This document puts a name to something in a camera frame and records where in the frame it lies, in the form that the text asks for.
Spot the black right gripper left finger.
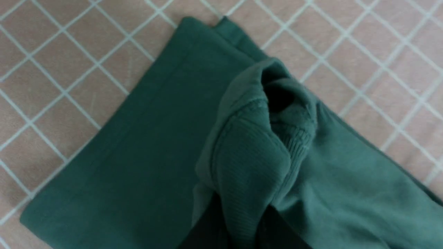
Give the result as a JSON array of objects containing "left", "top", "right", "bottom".
[{"left": 178, "top": 194, "right": 228, "bottom": 249}]

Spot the pink grid-pattern table cloth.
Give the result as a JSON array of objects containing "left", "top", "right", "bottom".
[{"left": 0, "top": 0, "right": 443, "bottom": 249}]

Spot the green long-sleeve top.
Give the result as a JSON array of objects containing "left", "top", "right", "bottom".
[{"left": 20, "top": 17, "right": 443, "bottom": 249}]

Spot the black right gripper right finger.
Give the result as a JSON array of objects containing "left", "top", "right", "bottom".
[{"left": 256, "top": 205, "right": 311, "bottom": 249}]

